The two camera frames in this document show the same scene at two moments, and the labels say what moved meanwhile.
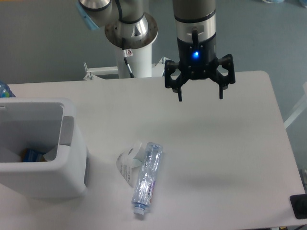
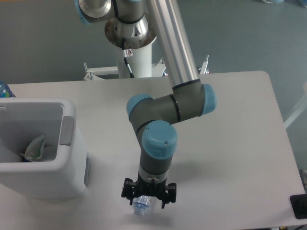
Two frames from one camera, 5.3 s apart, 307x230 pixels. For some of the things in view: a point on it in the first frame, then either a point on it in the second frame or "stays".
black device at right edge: x=299 y=204 stays
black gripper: x=197 y=60 → x=157 y=189
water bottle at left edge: x=5 y=91 stays
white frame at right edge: x=287 y=122 stays
